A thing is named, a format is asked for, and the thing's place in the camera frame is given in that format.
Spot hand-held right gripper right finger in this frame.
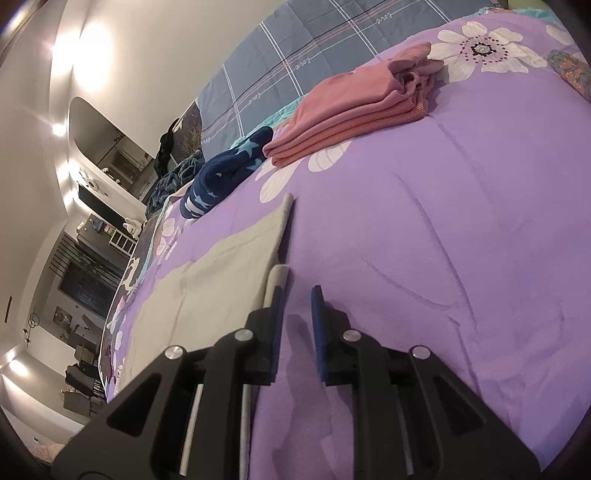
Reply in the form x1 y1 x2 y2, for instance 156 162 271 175
311 286 541 480

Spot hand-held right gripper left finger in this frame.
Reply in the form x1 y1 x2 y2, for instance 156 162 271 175
53 286 283 480

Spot grey-green long sleeve shirt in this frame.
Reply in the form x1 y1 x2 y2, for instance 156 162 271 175
122 193 296 370

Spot pink clothes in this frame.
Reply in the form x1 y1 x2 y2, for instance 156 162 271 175
263 41 446 168

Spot purple floral blanket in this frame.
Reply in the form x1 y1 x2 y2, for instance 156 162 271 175
99 0 591 480

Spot navy star print fleece garment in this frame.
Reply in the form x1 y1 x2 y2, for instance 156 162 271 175
179 127 275 220

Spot teal fuzzy blanket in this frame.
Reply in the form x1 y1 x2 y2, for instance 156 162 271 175
145 150 206 215

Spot white ladder rack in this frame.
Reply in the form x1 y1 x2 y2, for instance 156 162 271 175
108 228 139 257

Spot black garment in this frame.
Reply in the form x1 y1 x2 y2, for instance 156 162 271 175
154 117 181 178

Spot dark floral bed cover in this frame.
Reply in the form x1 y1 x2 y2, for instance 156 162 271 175
99 99 206 398

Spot blue plaid quilt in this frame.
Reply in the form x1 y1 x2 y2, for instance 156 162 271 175
196 0 499 153

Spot multicolour floral patterned cloth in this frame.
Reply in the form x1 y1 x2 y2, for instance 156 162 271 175
547 50 591 102

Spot white wall ornament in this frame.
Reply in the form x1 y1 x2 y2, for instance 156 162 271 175
76 171 100 195

